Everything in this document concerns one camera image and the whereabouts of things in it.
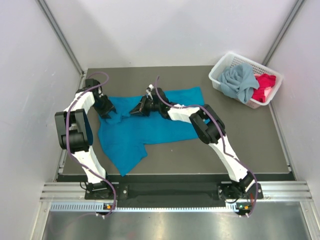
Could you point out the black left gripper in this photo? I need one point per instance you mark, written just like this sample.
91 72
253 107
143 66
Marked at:
109 107

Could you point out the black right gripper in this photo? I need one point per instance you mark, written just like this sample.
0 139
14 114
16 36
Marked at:
141 109

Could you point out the bright blue t shirt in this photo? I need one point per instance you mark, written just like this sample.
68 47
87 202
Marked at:
123 137

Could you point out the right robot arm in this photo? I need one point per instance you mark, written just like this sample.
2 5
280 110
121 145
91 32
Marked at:
211 131

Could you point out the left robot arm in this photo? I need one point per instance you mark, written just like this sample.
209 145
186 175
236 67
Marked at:
75 135

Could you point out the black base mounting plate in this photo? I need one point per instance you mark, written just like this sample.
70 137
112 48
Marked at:
172 194

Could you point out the grey-blue t shirt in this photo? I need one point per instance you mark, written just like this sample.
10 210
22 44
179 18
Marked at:
238 82

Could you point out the white plastic laundry basket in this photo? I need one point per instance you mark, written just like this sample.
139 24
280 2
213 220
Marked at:
231 60

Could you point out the pink garment in basket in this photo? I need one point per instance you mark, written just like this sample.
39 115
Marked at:
267 91

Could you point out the red t shirt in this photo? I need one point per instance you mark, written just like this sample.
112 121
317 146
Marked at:
265 81

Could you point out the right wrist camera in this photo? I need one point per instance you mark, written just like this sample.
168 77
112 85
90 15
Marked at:
149 90

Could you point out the grey slotted cable duct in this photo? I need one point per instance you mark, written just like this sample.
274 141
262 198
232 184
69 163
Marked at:
104 207

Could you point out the left corner aluminium post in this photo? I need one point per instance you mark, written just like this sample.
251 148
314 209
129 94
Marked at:
59 34

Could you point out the corner aluminium post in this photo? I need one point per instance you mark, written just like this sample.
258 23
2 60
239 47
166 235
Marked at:
297 6
59 34

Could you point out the aluminium frame rail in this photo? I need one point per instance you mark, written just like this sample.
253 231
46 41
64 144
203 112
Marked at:
273 191

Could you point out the right corner aluminium post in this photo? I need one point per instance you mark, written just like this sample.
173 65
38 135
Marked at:
297 6

